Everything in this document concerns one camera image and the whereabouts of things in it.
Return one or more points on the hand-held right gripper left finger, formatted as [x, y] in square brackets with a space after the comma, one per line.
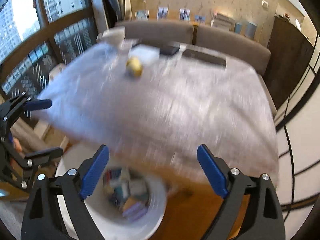
[95, 172]

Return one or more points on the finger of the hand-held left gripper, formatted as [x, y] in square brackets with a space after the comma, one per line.
[45, 153]
[38, 104]

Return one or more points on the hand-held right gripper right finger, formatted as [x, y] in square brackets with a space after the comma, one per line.
[212, 172]

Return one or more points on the white round bin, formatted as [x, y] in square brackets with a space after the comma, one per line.
[155, 205]

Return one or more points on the person's left hand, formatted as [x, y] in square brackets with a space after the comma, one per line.
[17, 145]

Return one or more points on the wooden table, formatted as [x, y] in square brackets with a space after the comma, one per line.
[185, 177]

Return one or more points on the pale rounded object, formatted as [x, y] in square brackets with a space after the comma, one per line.
[57, 72]

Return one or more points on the grey fluffy rug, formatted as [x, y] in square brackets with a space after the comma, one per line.
[10, 213]

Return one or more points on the clear plastic table cover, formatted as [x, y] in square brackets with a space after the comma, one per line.
[162, 110]

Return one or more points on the white cup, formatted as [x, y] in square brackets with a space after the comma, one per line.
[113, 36]

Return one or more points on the yellow plastic cup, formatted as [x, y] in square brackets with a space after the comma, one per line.
[133, 66]

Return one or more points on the white square box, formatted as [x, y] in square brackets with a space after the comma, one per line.
[146, 52]

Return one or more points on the flat black box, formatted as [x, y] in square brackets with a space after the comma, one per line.
[170, 49]

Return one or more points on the beige curtain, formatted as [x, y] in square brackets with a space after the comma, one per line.
[117, 0]

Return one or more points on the standing photo print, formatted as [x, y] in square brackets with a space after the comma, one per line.
[163, 13]
[142, 15]
[200, 18]
[184, 14]

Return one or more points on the dark wooden cabinet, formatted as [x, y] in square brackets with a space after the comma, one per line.
[287, 55]

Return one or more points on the brown sofa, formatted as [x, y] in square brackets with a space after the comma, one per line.
[160, 32]

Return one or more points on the small blue canister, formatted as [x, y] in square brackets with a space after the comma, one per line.
[238, 28]

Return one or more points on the large blue canister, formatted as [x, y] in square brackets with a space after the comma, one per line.
[250, 30]

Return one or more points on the stack of books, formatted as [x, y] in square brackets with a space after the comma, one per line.
[223, 22]

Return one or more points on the brown window frame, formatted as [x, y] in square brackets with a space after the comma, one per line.
[47, 30]

